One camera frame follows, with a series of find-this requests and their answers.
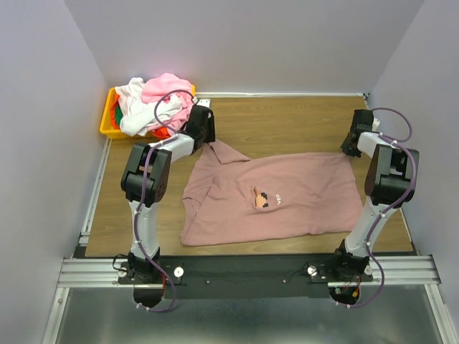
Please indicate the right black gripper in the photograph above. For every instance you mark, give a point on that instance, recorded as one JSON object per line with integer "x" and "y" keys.
{"x": 351, "y": 144}

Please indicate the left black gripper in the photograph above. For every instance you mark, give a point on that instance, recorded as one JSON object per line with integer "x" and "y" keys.
{"x": 206, "y": 132}

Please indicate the dusty pink mario t-shirt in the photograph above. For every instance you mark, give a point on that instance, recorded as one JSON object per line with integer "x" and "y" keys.
{"x": 231, "y": 198}

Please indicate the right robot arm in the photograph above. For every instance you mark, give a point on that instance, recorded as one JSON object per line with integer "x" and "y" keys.
{"x": 390, "y": 182}

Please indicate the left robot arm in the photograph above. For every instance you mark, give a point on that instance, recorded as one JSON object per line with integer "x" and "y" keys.
{"x": 145, "y": 180}

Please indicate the orange red t-shirt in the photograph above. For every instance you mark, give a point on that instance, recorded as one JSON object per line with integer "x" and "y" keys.
{"x": 161, "y": 133}

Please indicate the light pink t-shirt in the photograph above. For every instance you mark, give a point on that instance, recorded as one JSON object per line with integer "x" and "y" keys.
{"x": 169, "y": 101}

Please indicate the white t-shirt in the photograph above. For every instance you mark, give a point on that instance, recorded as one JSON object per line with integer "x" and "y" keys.
{"x": 135, "y": 118}

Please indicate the green t-shirt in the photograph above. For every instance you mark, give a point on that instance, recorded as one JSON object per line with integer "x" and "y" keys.
{"x": 116, "y": 115}

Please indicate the yellow plastic bin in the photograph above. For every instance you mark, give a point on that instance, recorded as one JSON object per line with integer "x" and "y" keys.
{"x": 105, "y": 125}

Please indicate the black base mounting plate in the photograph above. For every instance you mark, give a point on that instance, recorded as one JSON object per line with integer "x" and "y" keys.
{"x": 240, "y": 277}

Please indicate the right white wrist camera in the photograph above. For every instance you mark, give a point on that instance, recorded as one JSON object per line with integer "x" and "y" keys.
{"x": 375, "y": 124}

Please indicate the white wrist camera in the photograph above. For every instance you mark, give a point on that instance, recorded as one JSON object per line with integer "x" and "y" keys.
{"x": 375, "y": 124}
{"x": 205, "y": 102}

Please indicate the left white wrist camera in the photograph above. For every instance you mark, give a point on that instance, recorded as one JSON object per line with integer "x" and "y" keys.
{"x": 205, "y": 102}

